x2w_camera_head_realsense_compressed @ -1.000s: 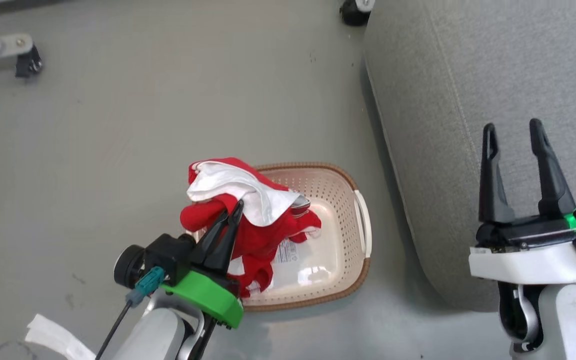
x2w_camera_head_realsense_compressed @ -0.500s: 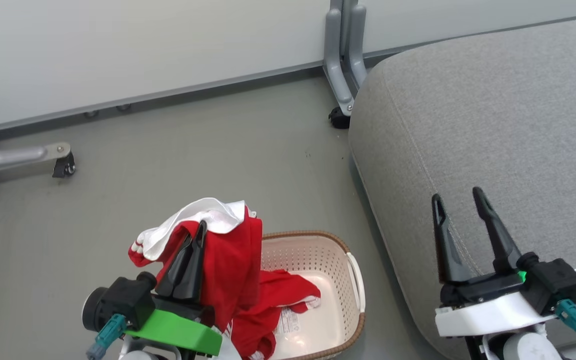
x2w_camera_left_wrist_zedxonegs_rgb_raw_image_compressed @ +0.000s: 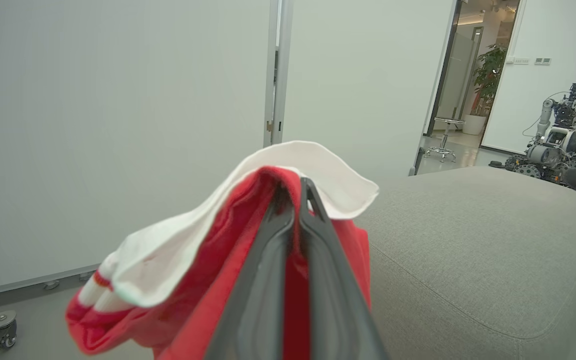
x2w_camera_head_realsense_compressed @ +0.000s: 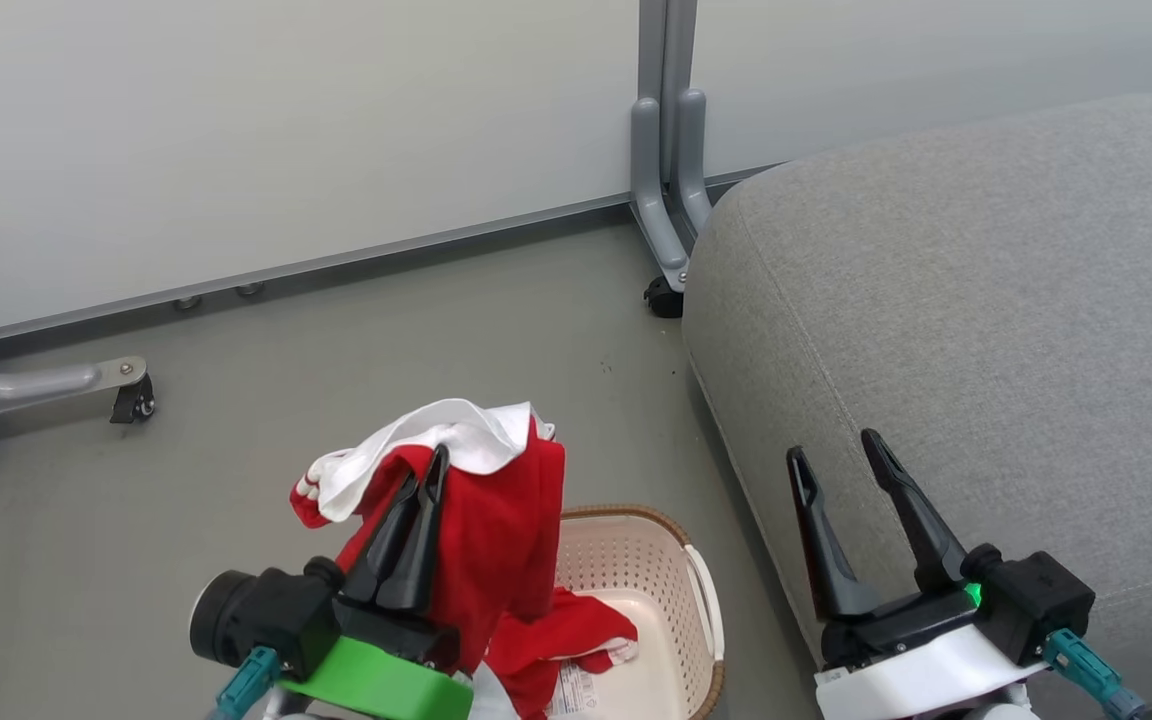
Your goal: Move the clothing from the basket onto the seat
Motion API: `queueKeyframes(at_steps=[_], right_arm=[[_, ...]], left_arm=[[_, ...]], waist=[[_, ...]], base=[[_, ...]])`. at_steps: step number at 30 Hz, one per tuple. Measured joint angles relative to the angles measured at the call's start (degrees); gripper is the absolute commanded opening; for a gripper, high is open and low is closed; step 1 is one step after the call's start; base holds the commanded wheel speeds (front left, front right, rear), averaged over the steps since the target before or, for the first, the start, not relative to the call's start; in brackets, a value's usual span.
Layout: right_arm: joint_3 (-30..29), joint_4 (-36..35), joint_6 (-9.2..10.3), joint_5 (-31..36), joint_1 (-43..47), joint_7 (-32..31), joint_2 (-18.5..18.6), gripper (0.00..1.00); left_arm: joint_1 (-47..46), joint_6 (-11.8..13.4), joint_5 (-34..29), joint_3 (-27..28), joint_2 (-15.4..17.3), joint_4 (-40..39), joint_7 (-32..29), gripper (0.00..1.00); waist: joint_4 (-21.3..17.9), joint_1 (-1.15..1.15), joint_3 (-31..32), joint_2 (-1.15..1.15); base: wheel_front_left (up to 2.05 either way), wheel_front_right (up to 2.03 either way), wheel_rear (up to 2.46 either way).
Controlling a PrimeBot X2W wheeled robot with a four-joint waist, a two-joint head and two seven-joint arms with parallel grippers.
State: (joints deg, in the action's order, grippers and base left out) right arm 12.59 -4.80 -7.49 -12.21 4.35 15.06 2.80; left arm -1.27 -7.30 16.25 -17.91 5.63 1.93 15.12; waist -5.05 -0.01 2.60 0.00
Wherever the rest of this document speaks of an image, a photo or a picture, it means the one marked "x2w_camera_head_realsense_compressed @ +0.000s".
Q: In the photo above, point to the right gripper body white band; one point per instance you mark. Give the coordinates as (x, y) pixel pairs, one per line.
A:
(916, 670)

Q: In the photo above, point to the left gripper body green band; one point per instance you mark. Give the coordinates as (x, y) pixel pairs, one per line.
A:
(386, 685)

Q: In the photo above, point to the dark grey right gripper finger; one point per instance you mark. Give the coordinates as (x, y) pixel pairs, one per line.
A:
(931, 545)
(826, 560)

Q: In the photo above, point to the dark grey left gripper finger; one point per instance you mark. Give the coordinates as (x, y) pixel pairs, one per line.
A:
(381, 560)
(421, 560)

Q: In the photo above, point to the red garment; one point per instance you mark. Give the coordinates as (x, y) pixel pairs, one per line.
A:
(501, 550)

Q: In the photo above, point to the white garment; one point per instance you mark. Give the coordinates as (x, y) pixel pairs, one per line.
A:
(456, 435)

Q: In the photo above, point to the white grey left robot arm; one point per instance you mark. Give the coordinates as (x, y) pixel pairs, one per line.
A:
(286, 708)

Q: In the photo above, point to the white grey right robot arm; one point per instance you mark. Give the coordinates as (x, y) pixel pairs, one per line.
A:
(1006, 713)

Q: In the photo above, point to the cream perforated laundry basket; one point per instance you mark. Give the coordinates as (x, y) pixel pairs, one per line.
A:
(646, 600)

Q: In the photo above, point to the white printed label sticker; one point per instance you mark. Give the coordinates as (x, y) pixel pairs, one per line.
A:
(573, 692)

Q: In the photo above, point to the grey fabric sofa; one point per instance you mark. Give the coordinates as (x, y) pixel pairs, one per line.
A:
(986, 330)

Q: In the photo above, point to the black caster wheel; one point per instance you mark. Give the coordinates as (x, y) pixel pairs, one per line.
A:
(136, 400)
(664, 298)

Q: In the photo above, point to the small metal levelling foot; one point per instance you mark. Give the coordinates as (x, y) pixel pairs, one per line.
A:
(249, 290)
(186, 301)

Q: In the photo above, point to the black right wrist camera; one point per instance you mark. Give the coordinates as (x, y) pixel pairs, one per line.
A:
(1036, 600)

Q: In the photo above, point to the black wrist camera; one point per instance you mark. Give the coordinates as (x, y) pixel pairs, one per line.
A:
(266, 615)
(1036, 600)

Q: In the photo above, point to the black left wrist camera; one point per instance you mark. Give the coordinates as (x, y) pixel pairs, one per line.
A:
(266, 615)

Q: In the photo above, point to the grey partition bottom rail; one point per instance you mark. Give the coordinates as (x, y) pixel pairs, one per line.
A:
(336, 264)

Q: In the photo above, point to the grey partition foot bracket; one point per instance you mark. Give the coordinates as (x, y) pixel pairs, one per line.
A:
(46, 380)

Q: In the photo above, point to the grey partition post with feet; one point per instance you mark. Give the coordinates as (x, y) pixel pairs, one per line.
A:
(666, 150)

